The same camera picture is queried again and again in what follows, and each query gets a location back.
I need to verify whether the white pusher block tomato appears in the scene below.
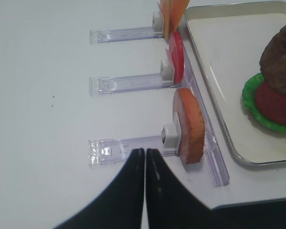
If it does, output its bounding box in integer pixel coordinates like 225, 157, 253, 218
160, 59, 175, 82

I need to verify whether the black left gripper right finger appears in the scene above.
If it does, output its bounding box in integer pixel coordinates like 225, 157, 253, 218
145, 149, 229, 229

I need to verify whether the red tomato slice in rack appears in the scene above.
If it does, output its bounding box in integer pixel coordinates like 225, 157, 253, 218
168, 31, 184, 86

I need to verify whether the orange cheese slice right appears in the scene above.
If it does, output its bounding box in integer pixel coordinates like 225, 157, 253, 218
169, 0, 190, 35

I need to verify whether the clear acrylic left rack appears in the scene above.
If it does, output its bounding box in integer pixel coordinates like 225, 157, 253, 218
88, 26, 230, 188

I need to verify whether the orange cheese slice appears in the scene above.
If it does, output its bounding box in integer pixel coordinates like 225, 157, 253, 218
169, 0, 190, 35
159, 0, 172, 41

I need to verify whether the white pusher block bun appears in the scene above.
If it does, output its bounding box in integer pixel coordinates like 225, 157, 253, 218
161, 124, 181, 150

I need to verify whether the brown meat patty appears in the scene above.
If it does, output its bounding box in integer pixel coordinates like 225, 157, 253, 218
259, 25, 286, 95

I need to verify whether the white tray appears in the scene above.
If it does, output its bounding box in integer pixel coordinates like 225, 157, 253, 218
184, 1, 286, 166

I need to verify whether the green lettuce on tray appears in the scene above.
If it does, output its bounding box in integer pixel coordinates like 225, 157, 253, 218
242, 73, 286, 134

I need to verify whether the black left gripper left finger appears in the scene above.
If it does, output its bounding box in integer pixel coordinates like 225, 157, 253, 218
56, 148, 144, 229

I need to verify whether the bun slice in left rack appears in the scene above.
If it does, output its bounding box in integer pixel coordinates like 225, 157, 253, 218
173, 88, 205, 164

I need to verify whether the orange cheese slice left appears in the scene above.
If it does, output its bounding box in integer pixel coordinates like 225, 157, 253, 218
159, 0, 172, 41

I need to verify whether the white pusher block cheese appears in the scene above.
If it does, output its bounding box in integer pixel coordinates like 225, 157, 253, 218
152, 11, 163, 33

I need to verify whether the red tomato slice on tray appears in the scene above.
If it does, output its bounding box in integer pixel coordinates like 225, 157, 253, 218
254, 82, 286, 125

